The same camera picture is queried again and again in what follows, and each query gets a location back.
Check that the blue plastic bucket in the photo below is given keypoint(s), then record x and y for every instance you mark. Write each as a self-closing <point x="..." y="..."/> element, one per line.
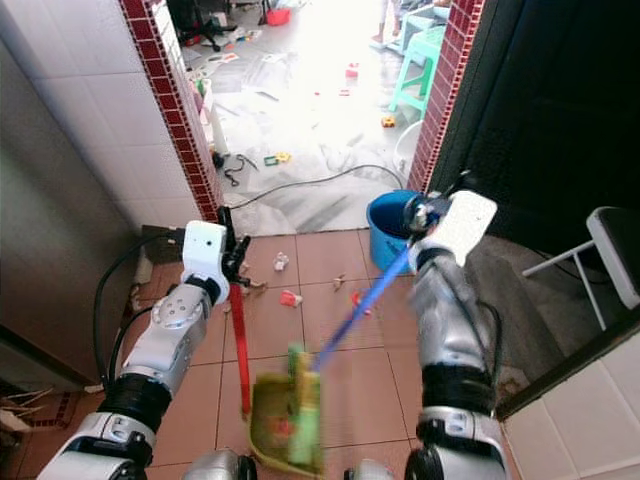
<point x="388" y="245"/>

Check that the orange yellow toy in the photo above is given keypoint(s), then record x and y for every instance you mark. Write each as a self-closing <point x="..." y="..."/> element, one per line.
<point x="388" y="121"/>

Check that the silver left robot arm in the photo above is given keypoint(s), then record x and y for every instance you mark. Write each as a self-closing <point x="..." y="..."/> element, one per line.
<point x="180" y="320"/>

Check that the red plastic basin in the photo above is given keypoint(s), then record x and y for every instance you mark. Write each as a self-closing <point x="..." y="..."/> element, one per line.
<point x="277" y="15"/>

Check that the brown paper scrap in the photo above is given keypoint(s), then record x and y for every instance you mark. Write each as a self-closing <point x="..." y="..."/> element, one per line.
<point x="340" y="282"/>

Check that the robot left leg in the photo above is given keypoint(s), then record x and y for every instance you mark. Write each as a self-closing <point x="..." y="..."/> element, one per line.
<point x="220" y="468"/>

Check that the yellow green toy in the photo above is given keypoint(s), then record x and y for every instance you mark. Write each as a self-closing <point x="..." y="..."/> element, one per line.
<point x="277" y="158"/>

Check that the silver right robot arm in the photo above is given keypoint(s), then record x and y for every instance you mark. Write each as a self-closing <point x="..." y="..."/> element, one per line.
<point x="445" y="320"/>

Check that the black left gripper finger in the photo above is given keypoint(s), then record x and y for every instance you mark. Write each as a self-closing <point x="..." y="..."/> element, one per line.
<point x="237" y="248"/>
<point x="225" y="222"/>

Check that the mint green plastic stool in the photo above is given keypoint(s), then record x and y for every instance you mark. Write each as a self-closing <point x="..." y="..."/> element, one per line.
<point x="425" y="45"/>

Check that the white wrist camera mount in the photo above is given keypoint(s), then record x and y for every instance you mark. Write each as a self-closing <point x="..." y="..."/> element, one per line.
<point x="205" y="250"/>
<point x="465" y="222"/>

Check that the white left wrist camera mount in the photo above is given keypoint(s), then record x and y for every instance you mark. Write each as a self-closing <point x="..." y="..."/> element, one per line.
<point x="205" y="250"/>

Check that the red toy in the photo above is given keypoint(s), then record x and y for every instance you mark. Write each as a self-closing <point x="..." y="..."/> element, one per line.
<point x="352" y="70"/>

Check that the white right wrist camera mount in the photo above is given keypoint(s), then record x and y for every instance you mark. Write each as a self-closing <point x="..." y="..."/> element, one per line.
<point x="465" y="222"/>

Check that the wooden sticks bundle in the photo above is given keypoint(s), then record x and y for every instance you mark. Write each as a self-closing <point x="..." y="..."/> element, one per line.
<point x="25" y="405"/>

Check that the white crumpled paper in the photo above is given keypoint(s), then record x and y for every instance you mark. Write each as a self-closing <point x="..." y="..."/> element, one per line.
<point x="281" y="262"/>

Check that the white plastic basin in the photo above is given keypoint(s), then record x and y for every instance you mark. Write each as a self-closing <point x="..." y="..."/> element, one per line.
<point x="407" y="150"/>

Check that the black office chair base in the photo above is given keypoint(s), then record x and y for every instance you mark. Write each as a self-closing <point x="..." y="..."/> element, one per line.
<point x="205" y="20"/>

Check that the red paper scrap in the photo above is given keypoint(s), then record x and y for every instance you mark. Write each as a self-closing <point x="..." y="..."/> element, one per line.
<point x="291" y="298"/>
<point x="358" y="300"/>

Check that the grey stool white legs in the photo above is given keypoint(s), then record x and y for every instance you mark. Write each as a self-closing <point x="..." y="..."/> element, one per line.
<point x="615" y="245"/>

